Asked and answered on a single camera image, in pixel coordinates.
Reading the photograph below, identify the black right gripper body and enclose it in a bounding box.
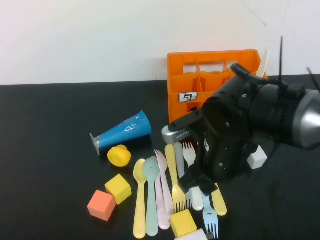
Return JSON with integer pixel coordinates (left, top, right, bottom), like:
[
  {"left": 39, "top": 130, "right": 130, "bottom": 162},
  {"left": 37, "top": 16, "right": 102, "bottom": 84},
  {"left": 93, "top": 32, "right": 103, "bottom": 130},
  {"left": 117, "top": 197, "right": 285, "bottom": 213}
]
[{"left": 186, "top": 138, "right": 254, "bottom": 186}]

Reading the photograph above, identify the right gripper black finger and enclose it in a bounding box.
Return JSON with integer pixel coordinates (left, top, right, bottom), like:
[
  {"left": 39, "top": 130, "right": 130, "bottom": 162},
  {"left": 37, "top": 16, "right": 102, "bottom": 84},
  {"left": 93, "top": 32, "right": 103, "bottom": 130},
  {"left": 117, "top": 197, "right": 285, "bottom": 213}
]
[
  {"left": 198, "top": 181, "right": 218, "bottom": 197},
  {"left": 178, "top": 171, "right": 202, "bottom": 194}
]

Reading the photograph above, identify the yellow plastic knife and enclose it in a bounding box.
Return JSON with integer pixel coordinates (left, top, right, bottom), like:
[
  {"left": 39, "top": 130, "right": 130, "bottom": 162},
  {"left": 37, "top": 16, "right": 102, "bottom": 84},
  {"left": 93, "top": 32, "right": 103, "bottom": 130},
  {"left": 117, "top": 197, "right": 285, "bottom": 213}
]
[{"left": 211, "top": 183, "right": 228, "bottom": 217}]

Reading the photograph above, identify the blue plastic fork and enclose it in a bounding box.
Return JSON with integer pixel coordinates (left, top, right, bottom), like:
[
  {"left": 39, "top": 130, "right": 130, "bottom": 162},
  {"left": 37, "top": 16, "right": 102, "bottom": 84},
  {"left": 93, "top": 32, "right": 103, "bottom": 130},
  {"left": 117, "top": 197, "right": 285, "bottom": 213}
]
[{"left": 201, "top": 194, "right": 219, "bottom": 239}]

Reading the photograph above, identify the white plastic knife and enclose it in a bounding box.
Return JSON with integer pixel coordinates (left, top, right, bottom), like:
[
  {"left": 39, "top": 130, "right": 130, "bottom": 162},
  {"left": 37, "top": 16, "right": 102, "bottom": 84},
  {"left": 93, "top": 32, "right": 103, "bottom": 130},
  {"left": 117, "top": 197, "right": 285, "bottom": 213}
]
[{"left": 256, "top": 49, "right": 270, "bottom": 79}]

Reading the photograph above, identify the orange plastic cutlery crate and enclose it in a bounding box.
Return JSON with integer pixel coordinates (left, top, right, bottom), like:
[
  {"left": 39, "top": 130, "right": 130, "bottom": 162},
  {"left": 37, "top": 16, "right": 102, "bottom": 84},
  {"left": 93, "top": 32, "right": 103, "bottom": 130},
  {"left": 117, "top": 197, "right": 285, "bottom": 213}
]
[{"left": 166, "top": 49, "right": 269, "bottom": 125}]

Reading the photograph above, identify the grey plastic fork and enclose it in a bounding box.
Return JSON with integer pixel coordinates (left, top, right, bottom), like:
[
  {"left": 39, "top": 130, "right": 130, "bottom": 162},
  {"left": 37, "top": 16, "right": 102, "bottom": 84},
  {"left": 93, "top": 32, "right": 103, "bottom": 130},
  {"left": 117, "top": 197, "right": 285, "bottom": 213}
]
[{"left": 173, "top": 142, "right": 192, "bottom": 209}]

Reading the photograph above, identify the pink plastic fork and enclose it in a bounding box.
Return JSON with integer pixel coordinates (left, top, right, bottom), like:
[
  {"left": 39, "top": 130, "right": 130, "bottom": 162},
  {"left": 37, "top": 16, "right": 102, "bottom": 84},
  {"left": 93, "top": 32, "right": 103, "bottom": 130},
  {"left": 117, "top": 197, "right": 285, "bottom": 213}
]
[{"left": 154, "top": 149, "right": 175, "bottom": 213}]

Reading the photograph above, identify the yellow plastic fork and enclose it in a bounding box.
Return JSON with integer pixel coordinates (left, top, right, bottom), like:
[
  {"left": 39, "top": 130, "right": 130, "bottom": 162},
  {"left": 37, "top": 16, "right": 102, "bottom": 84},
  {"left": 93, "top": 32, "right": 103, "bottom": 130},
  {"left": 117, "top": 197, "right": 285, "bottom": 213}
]
[{"left": 164, "top": 143, "right": 186, "bottom": 213}]

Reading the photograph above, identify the white plastic fork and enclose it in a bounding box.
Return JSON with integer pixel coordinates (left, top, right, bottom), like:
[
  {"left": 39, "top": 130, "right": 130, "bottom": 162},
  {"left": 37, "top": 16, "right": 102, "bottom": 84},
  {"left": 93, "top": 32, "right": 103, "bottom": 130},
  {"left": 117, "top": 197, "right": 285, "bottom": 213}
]
[{"left": 182, "top": 142, "right": 205, "bottom": 211}]

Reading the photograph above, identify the white foam cube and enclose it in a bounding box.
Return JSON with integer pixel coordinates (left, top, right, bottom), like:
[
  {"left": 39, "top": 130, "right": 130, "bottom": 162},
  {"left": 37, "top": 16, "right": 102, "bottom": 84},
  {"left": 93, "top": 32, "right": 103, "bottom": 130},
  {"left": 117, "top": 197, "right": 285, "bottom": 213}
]
[{"left": 246, "top": 144, "right": 268, "bottom": 170}]

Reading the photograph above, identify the teal plastic spoon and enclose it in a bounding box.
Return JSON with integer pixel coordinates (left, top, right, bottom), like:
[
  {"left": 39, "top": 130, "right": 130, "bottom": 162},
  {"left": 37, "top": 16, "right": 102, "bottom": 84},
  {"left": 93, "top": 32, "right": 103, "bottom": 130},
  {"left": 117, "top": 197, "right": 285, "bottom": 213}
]
[{"left": 143, "top": 156, "right": 160, "bottom": 237}]

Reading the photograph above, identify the yellow foam cube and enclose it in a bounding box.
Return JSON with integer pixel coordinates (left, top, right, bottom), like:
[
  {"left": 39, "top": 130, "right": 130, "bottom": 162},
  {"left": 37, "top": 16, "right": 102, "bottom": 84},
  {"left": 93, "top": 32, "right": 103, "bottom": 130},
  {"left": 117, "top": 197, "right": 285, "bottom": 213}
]
[
  {"left": 170, "top": 208, "right": 198, "bottom": 238},
  {"left": 104, "top": 173, "right": 132, "bottom": 205}
]

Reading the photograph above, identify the pink plastic knife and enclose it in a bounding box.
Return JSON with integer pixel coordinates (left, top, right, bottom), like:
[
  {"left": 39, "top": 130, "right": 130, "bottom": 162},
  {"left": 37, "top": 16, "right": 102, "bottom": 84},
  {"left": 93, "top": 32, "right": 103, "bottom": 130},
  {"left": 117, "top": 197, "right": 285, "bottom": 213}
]
[{"left": 154, "top": 172, "right": 171, "bottom": 230}]

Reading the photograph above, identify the white power adapter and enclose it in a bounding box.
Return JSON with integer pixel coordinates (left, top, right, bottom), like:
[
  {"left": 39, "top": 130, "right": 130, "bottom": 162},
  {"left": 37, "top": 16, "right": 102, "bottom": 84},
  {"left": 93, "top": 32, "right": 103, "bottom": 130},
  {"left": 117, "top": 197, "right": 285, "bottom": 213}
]
[{"left": 174, "top": 227, "right": 214, "bottom": 240}]

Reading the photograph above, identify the yellow plastic spoon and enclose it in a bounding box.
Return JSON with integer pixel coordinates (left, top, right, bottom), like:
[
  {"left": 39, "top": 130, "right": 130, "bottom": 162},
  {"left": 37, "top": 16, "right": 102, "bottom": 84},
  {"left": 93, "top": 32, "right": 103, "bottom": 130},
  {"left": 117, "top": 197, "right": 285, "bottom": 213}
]
[{"left": 133, "top": 158, "right": 147, "bottom": 239}]

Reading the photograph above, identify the white label spoon character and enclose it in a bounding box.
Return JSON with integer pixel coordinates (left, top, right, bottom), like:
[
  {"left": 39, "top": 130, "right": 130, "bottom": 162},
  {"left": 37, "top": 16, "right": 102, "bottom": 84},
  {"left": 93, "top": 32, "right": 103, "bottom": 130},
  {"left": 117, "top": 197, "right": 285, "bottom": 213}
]
[{"left": 178, "top": 91, "right": 198, "bottom": 103}]

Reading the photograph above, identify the yellow round plastic toy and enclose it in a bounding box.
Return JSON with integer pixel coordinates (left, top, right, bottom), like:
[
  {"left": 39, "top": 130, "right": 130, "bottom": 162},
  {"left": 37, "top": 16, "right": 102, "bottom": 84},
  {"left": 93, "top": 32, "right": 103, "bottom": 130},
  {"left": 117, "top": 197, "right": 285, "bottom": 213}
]
[{"left": 107, "top": 144, "right": 132, "bottom": 168}]

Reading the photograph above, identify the blue cone cup clear base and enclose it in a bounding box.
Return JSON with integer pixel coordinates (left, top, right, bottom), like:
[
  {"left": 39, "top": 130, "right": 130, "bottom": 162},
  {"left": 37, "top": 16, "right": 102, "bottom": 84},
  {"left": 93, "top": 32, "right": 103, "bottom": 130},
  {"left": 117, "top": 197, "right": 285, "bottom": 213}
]
[{"left": 89, "top": 110, "right": 153, "bottom": 156}]

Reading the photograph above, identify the orange foam cube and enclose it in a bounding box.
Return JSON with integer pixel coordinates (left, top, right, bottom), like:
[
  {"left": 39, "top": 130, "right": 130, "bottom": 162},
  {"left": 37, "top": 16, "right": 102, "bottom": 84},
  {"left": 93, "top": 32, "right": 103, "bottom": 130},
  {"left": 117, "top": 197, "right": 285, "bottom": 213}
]
[{"left": 87, "top": 189, "right": 117, "bottom": 222}]

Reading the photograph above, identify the black zip tie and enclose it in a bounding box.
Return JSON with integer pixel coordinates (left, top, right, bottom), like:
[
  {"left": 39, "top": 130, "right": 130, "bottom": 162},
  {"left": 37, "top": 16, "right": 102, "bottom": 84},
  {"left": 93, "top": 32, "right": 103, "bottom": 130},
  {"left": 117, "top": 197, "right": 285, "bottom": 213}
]
[
  {"left": 278, "top": 36, "right": 285, "bottom": 87},
  {"left": 306, "top": 67, "right": 320, "bottom": 92}
]

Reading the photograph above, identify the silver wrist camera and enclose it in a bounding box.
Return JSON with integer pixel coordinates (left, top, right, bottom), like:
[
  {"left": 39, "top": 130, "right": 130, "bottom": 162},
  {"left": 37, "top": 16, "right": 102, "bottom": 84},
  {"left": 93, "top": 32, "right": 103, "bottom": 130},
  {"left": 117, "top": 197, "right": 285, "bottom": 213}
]
[{"left": 161, "top": 109, "right": 204, "bottom": 145}]

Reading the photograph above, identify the black camera cable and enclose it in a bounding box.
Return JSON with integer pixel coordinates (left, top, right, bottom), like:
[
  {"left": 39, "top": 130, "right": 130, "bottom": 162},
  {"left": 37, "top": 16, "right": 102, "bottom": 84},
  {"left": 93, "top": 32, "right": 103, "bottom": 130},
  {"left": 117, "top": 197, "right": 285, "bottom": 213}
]
[{"left": 229, "top": 63, "right": 282, "bottom": 85}]

